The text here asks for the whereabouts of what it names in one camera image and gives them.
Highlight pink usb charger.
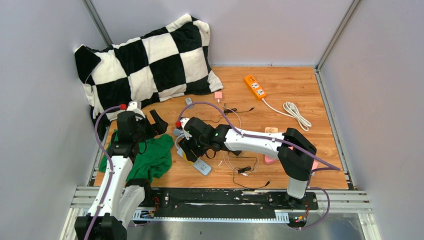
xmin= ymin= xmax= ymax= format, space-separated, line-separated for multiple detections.
xmin=214 ymin=91 xmax=223 ymax=102

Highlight pink cube socket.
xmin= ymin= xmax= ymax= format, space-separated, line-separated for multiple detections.
xmin=312 ymin=160 xmax=319 ymax=170

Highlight beige cube socket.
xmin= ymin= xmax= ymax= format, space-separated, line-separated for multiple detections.
xmin=264 ymin=127 xmax=279 ymax=134

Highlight light blue power strip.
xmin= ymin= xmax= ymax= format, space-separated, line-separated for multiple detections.
xmin=177 ymin=148 xmax=212 ymax=176

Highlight light blue coiled cord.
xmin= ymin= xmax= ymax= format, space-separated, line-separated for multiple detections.
xmin=172 ymin=128 xmax=186 ymax=150

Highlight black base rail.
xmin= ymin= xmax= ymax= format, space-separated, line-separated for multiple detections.
xmin=132 ymin=187 xmax=319 ymax=227

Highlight grey blue small charger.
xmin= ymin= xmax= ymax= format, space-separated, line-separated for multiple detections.
xmin=185 ymin=97 xmax=193 ymax=105

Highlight black adapter with thin cable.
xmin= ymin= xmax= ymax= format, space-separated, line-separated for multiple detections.
xmin=219 ymin=103 xmax=255 ymax=125

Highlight orange power strip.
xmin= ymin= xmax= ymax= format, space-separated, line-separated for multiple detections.
xmin=244 ymin=75 xmax=267 ymax=101

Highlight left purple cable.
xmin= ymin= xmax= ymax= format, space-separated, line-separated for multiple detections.
xmin=82 ymin=103 xmax=128 ymax=240

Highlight pink power strip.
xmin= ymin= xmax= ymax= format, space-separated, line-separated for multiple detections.
xmin=264 ymin=155 xmax=279 ymax=165

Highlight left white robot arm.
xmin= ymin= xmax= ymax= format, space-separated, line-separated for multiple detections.
xmin=74 ymin=109 xmax=168 ymax=240

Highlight black white checkered pillow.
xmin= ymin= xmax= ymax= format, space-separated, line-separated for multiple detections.
xmin=74 ymin=14 xmax=224 ymax=138

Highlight black tp-link power adapter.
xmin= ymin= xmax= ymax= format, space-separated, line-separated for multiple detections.
xmin=226 ymin=152 xmax=271 ymax=190

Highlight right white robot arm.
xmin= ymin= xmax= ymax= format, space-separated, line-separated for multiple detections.
xmin=175 ymin=117 xmax=317 ymax=209

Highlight green cloth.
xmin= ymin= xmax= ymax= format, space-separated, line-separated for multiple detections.
xmin=98 ymin=129 xmax=175 ymax=185

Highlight white pink usb cable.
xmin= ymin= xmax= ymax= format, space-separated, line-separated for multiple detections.
xmin=216 ymin=100 xmax=260 ymax=177

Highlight white coiled power cord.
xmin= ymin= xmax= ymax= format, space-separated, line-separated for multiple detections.
xmin=263 ymin=98 xmax=313 ymax=132

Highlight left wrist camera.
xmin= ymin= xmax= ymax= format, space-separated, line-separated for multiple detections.
xmin=126 ymin=100 xmax=146 ymax=118

